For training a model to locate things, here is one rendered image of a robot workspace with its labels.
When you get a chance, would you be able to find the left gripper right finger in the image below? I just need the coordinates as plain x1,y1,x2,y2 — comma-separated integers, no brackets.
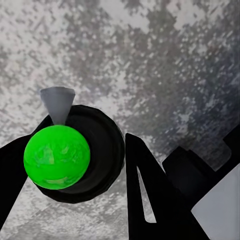
124,133,210,240

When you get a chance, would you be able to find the insectifuge atomizer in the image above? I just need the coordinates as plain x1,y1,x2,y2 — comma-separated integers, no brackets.
23,87,126,204

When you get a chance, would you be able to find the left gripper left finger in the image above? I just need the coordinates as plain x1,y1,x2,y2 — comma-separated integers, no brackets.
0,134,31,230

